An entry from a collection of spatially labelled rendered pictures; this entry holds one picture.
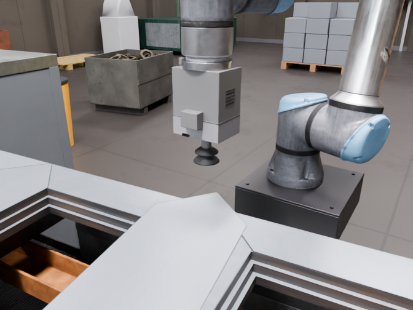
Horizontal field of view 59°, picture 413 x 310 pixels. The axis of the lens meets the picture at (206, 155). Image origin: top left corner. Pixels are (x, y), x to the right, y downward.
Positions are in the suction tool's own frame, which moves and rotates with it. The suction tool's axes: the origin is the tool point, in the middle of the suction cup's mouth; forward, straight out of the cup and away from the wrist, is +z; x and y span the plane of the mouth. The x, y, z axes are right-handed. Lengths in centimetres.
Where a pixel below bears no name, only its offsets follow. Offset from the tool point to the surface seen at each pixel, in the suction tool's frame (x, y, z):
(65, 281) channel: -12.5, -26.7, 29.4
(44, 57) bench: 27, -84, -7
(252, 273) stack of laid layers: -4.3, 11.7, 14.4
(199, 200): 4.5, -4.7, 11.0
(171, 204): 0.3, -8.0, 11.0
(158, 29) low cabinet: 680, -614, 31
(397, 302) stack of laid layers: -0.7, 30.8, 12.2
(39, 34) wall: 415, -715, 33
